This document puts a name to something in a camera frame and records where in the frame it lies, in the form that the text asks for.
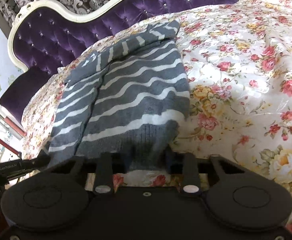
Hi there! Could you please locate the floral bed sheet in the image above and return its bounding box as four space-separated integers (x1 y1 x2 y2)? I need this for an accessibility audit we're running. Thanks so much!
20 0 292 238

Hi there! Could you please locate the red vacuum cleaner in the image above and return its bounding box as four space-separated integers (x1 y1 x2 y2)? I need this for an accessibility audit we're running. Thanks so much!
0 139 19 155

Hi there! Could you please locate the grey white striped sweater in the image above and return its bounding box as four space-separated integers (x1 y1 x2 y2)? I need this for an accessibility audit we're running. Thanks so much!
45 20 190 170

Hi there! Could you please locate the purple tufted chaise sofa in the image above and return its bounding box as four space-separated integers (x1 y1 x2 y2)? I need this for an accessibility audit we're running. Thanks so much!
0 0 239 121

